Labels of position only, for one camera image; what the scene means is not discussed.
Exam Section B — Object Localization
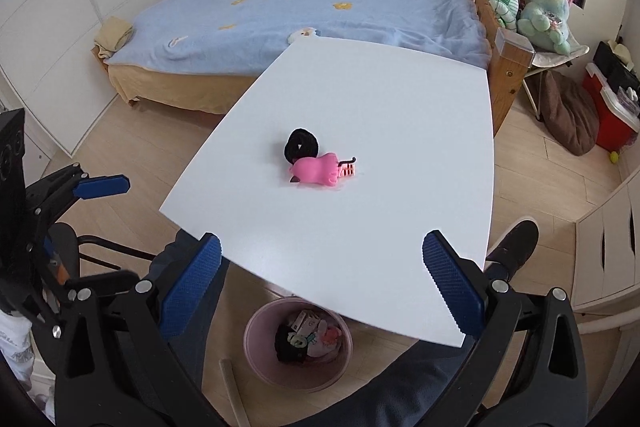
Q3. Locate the white cloth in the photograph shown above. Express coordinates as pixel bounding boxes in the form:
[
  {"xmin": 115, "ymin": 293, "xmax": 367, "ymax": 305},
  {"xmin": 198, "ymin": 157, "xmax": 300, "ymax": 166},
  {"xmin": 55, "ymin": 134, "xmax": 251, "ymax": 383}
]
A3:
[{"xmin": 0, "ymin": 311, "xmax": 37, "ymax": 409}]

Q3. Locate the beige folded cloth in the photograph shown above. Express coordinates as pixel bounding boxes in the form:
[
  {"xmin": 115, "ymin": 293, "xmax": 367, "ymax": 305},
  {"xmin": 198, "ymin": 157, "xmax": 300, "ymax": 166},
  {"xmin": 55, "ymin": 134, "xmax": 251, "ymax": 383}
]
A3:
[{"xmin": 94, "ymin": 17, "xmax": 134, "ymax": 58}]

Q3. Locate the black bag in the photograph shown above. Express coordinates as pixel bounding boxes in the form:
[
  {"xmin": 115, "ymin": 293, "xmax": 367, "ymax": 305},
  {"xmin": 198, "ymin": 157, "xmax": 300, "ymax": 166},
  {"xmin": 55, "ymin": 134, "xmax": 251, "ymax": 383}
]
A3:
[{"xmin": 592, "ymin": 41, "xmax": 640, "ymax": 94}]

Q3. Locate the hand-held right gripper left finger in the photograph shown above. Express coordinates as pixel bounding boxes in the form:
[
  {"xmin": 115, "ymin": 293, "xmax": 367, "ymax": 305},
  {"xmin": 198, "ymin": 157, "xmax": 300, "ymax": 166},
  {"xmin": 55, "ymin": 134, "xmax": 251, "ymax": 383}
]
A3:
[{"xmin": 52, "ymin": 232, "xmax": 223, "ymax": 427}]

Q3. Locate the person's black shoe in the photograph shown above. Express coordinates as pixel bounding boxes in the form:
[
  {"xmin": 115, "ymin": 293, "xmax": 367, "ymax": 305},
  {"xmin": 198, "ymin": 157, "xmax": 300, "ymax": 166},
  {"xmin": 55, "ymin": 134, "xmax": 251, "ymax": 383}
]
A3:
[{"xmin": 484, "ymin": 216, "xmax": 540, "ymax": 284}]

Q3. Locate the pink paw-shaped toy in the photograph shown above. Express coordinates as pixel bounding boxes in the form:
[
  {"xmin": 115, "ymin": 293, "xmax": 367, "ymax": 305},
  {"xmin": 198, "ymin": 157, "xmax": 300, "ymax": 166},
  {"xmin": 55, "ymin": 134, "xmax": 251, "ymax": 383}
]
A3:
[{"xmin": 288, "ymin": 152, "xmax": 347, "ymax": 188}]

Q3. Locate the wooden bed footboard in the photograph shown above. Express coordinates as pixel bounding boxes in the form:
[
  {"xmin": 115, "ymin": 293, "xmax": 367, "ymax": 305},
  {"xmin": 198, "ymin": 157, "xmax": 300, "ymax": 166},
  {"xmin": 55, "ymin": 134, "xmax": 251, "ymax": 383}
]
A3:
[{"xmin": 462, "ymin": 0, "xmax": 535, "ymax": 138}]

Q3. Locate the beige bed base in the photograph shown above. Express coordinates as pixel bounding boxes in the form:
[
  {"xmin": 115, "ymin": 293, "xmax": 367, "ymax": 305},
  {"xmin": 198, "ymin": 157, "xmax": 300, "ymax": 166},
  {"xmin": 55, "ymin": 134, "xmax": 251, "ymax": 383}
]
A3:
[{"xmin": 90, "ymin": 47, "xmax": 262, "ymax": 116}]

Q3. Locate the person's right leg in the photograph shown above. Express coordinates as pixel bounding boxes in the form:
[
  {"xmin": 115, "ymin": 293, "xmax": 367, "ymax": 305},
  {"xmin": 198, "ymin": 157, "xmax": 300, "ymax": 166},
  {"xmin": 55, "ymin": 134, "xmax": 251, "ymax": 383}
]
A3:
[{"xmin": 344, "ymin": 341, "xmax": 482, "ymax": 427}]

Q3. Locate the pink trash bin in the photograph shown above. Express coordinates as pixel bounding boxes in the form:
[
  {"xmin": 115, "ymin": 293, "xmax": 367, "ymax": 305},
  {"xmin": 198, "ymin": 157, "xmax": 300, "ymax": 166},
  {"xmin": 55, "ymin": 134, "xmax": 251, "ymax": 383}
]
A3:
[{"xmin": 243, "ymin": 297, "xmax": 354, "ymax": 394}]

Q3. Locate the pink crumpled bag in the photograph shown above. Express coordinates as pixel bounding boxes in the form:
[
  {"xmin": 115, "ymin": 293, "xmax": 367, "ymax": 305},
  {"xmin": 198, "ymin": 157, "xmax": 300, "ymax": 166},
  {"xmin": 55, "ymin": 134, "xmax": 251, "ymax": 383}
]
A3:
[{"xmin": 307, "ymin": 340, "xmax": 344, "ymax": 364}]

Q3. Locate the red cooler box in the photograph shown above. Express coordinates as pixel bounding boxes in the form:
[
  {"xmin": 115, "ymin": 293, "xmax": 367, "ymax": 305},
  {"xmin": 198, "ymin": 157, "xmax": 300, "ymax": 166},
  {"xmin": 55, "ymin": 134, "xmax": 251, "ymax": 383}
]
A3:
[{"xmin": 581, "ymin": 63, "xmax": 640, "ymax": 153}]

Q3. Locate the bed with blue blanket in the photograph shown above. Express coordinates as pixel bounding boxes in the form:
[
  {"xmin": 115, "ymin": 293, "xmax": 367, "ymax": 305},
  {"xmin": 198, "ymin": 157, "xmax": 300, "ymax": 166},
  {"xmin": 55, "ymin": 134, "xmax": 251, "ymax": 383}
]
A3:
[{"xmin": 102, "ymin": 0, "xmax": 492, "ymax": 76}]

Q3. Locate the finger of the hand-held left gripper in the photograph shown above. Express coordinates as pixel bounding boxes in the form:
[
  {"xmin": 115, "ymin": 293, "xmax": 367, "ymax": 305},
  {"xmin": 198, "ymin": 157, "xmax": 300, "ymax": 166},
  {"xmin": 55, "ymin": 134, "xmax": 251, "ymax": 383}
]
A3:
[
  {"xmin": 62, "ymin": 270, "xmax": 142, "ymax": 303},
  {"xmin": 27, "ymin": 163, "xmax": 132, "ymax": 222}
]

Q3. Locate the black hair scrunchie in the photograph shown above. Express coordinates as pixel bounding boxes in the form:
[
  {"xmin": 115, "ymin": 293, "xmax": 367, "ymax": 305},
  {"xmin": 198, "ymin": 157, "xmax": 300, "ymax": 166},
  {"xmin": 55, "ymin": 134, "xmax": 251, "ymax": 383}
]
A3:
[{"xmin": 283, "ymin": 127, "xmax": 321, "ymax": 166}]

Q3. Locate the light green plush bear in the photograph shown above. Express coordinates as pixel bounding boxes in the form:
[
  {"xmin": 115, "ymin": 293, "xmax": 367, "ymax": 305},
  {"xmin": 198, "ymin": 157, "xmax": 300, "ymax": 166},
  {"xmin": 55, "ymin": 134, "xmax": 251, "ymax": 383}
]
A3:
[{"xmin": 517, "ymin": 0, "xmax": 571, "ymax": 56}]

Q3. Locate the brown cushion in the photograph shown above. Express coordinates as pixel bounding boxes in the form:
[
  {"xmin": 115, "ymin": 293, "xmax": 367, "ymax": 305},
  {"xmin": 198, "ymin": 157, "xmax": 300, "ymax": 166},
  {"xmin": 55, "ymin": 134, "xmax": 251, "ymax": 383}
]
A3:
[{"xmin": 539, "ymin": 71, "xmax": 600, "ymax": 157}]

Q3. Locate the white folding chair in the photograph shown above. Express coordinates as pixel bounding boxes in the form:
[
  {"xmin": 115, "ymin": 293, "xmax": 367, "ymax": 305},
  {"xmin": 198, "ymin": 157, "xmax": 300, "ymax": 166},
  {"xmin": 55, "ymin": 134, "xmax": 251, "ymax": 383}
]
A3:
[{"xmin": 522, "ymin": 38, "xmax": 591, "ymax": 124}]

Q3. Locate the white curved tube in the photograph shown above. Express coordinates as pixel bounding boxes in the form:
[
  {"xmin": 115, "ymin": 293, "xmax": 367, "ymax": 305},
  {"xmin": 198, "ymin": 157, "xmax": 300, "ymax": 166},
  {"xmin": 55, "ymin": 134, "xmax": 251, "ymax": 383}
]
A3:
[{"xmin": 575, "ymin": 306, "xmax": 640, "ymax": 336}]

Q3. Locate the white drawer cabinet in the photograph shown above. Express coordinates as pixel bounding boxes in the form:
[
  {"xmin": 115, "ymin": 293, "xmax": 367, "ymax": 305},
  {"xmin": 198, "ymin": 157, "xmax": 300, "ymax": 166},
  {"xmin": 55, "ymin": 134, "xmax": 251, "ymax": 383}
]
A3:
[{"xmin": 570, "ymin": 179, "xmax": 640, "ymax": 314}]

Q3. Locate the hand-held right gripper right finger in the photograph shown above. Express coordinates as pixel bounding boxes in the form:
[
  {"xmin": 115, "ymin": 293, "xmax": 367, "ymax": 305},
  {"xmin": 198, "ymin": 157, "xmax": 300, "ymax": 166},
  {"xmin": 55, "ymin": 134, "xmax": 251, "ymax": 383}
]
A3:
[{"xmin": 422, "ymin": 229, "xmax": 590, "ymax": 427}]

